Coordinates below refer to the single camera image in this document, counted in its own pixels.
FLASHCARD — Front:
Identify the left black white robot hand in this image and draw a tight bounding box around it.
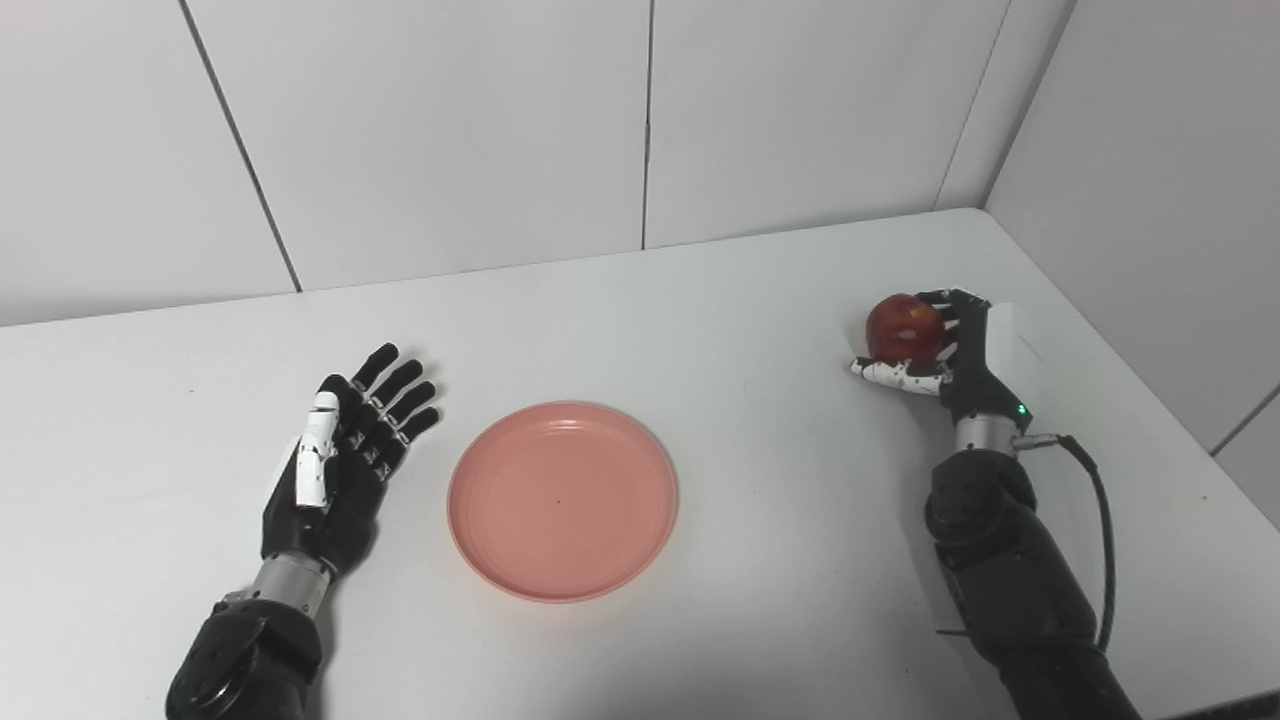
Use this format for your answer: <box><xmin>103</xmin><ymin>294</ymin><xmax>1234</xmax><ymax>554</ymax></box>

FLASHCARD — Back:
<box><xmin>261</xmin><ymin>343</ymin><xmax>441</xmax><ymax>579</ymax></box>

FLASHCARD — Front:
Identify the pink round plate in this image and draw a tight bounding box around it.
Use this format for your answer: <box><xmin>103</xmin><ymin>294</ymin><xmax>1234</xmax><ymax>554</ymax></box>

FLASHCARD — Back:
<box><xmin>447</xmin><ymin>401</ymin><xmax>680</xmax><ymax>604</ymax></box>

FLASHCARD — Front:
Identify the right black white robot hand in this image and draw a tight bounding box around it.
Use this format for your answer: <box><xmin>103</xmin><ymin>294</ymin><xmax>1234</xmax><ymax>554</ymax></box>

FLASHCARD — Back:
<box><xmin>850</xmin><ymin>288</ymin><xmax>1043</xmax><ymax>429</ymax></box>

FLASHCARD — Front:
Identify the red apple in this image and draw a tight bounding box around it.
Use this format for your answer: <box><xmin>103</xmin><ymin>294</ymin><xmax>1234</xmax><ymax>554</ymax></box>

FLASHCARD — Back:
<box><xmin>865</xmin><ymin>293</ymin><xmax>947</xmax><ymax>364</ymax></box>

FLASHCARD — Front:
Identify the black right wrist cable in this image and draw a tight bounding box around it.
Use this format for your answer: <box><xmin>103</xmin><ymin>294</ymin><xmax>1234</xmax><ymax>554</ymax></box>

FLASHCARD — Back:
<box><xmin>1012</xmin><ymin>432</ymin><xmax>1118</xmax><ymax>656</ymax></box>

